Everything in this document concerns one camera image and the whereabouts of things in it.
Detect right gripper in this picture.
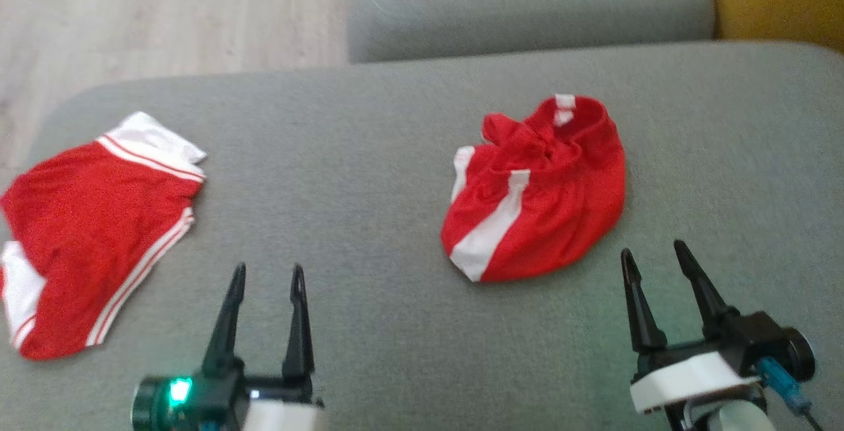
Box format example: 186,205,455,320
620,241,816,431

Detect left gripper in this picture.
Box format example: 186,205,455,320
131,263,327,431

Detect red garment with white stripes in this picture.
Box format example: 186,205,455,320
440,94,627,283

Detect red shorts with white trim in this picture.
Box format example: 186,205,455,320
0,111,207,360

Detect large grey sofa seat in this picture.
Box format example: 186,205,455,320
0,41,844,431

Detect grey sofa back cushion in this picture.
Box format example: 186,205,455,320
347,0,717,64

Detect blue cable connector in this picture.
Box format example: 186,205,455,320
757,357,813,415

